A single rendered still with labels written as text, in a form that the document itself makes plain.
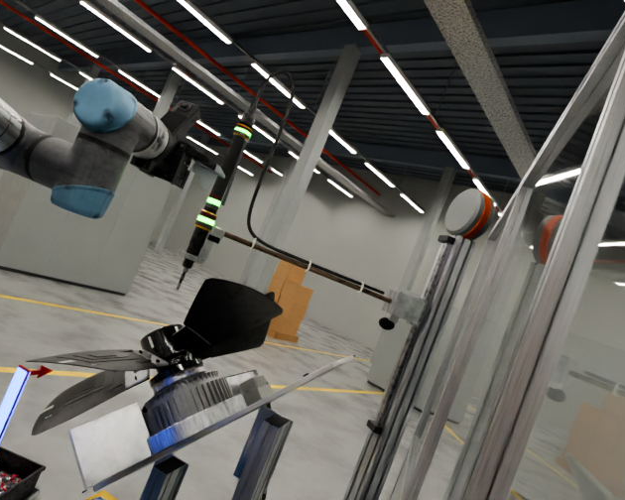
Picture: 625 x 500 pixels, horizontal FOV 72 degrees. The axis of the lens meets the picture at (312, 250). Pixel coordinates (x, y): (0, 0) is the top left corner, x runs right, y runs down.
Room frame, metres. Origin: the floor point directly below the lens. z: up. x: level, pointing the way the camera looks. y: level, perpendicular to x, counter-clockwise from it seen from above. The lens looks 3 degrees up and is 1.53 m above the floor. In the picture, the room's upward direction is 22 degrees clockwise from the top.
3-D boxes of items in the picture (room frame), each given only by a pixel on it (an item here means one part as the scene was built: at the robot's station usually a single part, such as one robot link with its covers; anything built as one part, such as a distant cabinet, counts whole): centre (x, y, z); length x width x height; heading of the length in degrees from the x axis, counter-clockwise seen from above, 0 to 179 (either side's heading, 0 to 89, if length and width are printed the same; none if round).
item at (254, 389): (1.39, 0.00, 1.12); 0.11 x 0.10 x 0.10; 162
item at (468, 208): (1.31, -0.41, 1.88); 0.17 x 0.15 x 0.16; 162
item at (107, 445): (1.04, 0.27, 0.98); 0.20 x 0.16 x 0.20; 72
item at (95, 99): (0.64, 0.34, 1.64); 0.11 x 0.08 x 0.09; 172
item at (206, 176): (0.88, 0.26, 1.64); 0.09 x 0.03 x 0.06; 140
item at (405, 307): (1.28, -0.32, 1.54); 0.10 x 0.07 x 0.08; 107
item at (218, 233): (1.10, 0.27, 1.50); 0.09 x 0.07 x 0.10; 107
